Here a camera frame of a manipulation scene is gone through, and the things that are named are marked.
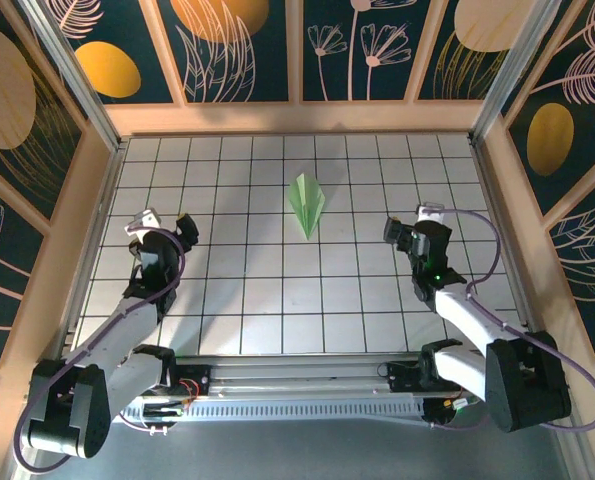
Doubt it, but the light green paper sheet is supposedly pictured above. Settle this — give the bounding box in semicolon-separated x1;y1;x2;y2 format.
287;172;328;244

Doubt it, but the black electronics board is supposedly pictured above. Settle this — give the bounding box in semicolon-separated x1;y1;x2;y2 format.
141;402;186;420

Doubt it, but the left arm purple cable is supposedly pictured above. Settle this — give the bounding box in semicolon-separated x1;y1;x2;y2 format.
14;225;187;474

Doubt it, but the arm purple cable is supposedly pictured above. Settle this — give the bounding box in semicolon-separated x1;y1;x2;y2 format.
14;225;187;474
419;202;595;434

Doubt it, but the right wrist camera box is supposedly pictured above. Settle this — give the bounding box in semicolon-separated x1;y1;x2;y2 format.
414;201;447;227

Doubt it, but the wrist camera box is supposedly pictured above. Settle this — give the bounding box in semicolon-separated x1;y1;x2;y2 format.
414;201;447;227
124;208;162;237

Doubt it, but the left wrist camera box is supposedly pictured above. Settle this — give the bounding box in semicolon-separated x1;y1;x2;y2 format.
124;208;162;237

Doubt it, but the aluminium side rail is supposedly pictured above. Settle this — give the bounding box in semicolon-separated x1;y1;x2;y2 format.
59;139;129;354
469;134;548;356

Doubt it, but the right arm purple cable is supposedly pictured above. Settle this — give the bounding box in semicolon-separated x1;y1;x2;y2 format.
419;202;595;434

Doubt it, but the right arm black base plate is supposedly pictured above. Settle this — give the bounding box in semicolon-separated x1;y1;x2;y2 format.
386;360;478;395

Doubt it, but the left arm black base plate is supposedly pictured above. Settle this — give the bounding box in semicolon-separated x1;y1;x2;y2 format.
126;363;212;400

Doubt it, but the round black electronics mount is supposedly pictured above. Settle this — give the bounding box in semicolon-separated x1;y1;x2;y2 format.
420;397;488;429

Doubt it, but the aluminium frame post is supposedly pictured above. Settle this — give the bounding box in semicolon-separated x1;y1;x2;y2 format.
18;0;128;151
468;0;576;146

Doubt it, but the long aluminium mounting rail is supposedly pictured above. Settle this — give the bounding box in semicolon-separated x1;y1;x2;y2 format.
24;353;572;402

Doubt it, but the white slotted cable duct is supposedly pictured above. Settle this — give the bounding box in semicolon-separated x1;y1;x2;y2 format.
119;401;428;425

